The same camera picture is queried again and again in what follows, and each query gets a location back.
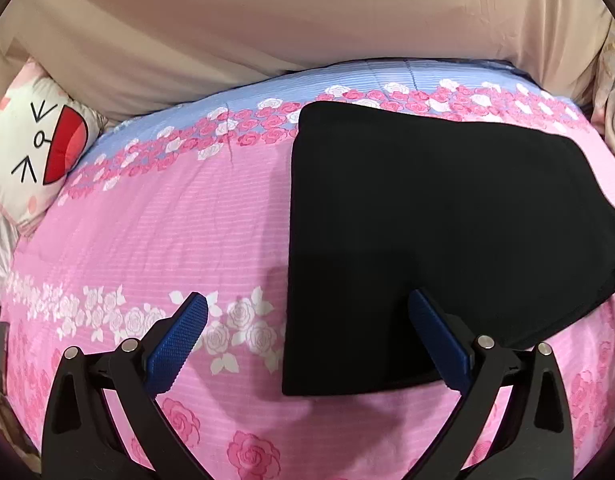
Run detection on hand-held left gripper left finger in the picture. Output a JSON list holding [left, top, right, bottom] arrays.
[[41, 291, 210, 480]]

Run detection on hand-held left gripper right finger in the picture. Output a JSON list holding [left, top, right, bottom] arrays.
[[407, 287, 574, 480]]

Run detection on black pants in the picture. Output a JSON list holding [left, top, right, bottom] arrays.
[[281, 101, 615, 397]]

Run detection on pink floral bed sheet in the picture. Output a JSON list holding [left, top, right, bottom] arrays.
[[0, 57, 615, 480]]

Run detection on cartoon face pillow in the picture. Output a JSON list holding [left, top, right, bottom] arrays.
[[0, 57, 109, 235]]

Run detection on cream floral cloth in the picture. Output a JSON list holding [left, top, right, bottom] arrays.
[[577, 24, 615, 157]]

